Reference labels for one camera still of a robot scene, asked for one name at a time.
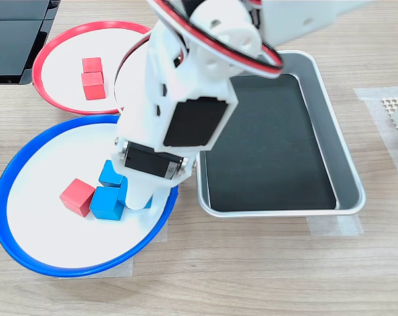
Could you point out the blue cube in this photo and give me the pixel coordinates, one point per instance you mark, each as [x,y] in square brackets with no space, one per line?
[122,194]
[109,174]
[105,204]

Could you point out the red cube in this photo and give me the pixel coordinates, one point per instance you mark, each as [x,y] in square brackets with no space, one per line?
[76,197]
[93,86]
[91,64]

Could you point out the translucent tape strip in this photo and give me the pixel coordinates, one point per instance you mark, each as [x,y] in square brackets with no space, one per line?
[334,226]
[380,131]
[161,234]
[123,268]

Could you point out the blue-rimmed white plate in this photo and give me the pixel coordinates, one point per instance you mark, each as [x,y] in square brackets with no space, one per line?
[54,237]

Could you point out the black mat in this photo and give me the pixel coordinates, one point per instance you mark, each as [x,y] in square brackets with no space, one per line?
[268,148]

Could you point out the red-rimmed white plate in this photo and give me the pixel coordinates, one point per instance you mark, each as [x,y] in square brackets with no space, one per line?
[60,82]

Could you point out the black flat device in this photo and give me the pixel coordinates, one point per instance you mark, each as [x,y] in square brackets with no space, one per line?
[11,42]

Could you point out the steel tray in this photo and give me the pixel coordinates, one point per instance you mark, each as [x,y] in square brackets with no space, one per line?
[347,177]

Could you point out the pale perforated plate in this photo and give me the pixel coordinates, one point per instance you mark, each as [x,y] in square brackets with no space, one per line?
[391,105]

